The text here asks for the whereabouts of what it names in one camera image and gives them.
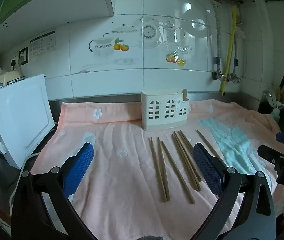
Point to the pink flower-print towel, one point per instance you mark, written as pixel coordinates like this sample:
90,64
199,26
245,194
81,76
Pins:
119,180

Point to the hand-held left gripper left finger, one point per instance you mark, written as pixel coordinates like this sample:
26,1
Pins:
82,165

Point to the cream house-shaped utensil holder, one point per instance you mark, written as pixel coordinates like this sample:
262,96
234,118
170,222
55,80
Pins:
157,122

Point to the smartphone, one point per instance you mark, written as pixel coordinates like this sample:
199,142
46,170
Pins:
16,80

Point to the wall cabinet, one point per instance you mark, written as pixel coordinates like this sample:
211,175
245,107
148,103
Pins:
87,0

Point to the metal pipe valves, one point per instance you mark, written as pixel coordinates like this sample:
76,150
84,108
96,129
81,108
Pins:
228,76

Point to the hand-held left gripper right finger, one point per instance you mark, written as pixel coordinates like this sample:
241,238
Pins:
207,167

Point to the dark utensil container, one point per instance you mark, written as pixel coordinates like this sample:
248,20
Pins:
266,107

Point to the wall notice sticker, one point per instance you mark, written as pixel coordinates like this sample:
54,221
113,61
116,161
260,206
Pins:
43,43

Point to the white wall socket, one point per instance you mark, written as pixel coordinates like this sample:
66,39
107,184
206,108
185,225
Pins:
14,63

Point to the wooden chopstick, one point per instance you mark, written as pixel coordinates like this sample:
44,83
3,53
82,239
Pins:
186,155
188,140
185,162
185,140
206,142
163,168
177,172
157,170

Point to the black wall switch panel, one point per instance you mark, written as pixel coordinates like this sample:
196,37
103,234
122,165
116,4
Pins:
23,55

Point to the white countertop appliance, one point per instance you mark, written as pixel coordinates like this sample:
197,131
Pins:
19,117

